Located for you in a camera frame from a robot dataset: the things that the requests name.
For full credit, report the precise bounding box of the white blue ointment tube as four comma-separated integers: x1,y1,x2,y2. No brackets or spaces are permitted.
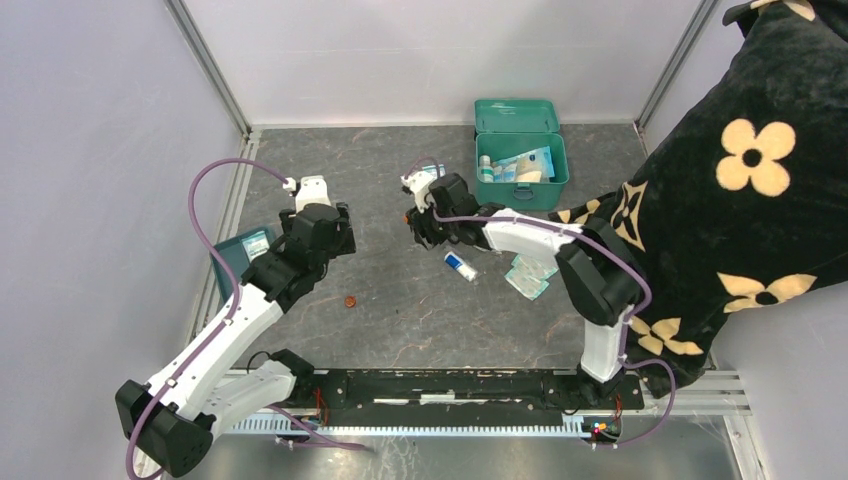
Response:
444,251,478,282

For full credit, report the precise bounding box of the small teal wipe sachet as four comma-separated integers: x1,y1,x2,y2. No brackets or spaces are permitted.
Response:
422,163,446,178

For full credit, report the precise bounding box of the white pill bottle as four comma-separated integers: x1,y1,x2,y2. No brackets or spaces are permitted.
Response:
479,155,495,183

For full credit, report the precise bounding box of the teal plastic tray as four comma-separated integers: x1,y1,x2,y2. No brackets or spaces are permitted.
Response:
210,226,277,303

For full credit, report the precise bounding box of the blue cotton swab packet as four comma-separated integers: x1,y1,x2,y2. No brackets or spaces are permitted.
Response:
493,146,555,183

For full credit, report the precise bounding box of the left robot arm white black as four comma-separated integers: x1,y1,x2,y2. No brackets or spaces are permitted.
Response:
115,202,356,479

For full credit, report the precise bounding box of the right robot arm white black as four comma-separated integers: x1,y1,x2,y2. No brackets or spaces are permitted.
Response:
401,171,652,408

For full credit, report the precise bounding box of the green medicine kit box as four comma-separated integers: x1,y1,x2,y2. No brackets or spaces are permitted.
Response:
474,98,570,211

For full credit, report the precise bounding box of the teal label card in tray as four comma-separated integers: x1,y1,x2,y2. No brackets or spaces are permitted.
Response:
241,231,270,262

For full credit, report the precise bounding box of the teal bandage strips stack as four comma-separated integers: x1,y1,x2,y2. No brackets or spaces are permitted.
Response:
504,255,558,301

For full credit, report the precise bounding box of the black floral cloth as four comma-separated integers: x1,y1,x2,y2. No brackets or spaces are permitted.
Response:
550,1,847,398

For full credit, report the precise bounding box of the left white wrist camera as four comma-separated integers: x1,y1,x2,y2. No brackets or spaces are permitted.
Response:
283,175,332,213

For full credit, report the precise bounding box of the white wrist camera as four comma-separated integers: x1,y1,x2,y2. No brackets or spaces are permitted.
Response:
283,175,332,213
400,171,437,213

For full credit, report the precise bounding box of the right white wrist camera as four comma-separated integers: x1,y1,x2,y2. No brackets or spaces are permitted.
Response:
400,171,437,213

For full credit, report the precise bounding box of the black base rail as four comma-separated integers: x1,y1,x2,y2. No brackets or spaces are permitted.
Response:
278,369,645,428

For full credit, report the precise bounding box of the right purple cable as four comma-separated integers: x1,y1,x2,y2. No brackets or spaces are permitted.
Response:
400,156,678,446

